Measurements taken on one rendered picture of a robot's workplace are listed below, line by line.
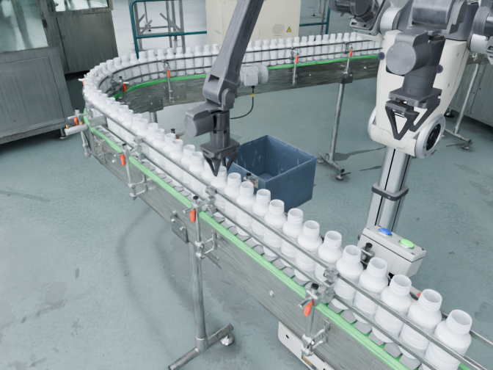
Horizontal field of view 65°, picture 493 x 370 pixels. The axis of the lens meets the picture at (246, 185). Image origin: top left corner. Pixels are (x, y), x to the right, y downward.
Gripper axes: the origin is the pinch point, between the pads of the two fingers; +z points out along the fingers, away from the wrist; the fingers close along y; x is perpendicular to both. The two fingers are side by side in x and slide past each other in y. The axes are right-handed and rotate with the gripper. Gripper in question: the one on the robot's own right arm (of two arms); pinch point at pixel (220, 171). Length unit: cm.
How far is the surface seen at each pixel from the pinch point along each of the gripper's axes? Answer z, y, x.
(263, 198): -0.4, 0.2, 19.0
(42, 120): 91, -22, -304
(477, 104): 86, -385, -50
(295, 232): 3.1, 0.9, 31.5
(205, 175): 3.3, 1.7, -5.2
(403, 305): 3, 1, 61
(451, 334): 2, 2, 71
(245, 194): 0.9, 1.4, 12.9
